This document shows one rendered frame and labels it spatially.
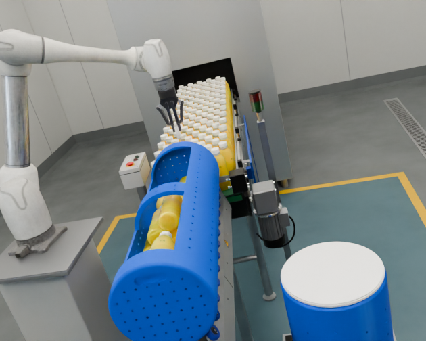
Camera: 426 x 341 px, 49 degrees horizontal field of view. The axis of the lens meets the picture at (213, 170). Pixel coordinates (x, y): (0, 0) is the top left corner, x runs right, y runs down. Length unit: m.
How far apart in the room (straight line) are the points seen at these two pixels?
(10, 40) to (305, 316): 1.37
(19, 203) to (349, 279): 1.23
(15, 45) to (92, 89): 4.91
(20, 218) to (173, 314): 0.86
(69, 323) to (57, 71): 5.18
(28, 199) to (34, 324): 0.53
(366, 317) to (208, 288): 0.41
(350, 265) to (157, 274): 0.52
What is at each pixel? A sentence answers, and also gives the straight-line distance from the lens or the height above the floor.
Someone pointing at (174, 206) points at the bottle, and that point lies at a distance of 1.53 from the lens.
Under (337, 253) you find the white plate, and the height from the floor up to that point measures 1.04.
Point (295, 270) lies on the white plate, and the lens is 1.36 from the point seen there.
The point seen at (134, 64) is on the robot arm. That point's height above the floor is 1.55.
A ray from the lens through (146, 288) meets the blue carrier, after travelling 1.23.
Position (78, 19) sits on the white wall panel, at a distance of 6.61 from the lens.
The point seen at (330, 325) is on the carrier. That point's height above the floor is 0.97.
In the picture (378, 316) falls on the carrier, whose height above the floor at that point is 0.95.
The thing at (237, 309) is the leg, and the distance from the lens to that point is 2.35.
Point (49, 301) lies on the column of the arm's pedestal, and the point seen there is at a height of 0.83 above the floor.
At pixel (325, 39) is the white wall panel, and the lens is 6.20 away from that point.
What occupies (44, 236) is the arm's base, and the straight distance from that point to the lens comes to 1.97.
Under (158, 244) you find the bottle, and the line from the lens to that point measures 1.34.
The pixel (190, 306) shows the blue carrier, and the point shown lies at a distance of 1.25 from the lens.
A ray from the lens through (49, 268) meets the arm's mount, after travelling 1.81.
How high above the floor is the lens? 1.85
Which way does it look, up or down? 23 degrees down
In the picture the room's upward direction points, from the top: 15 degrees counter-clockwise
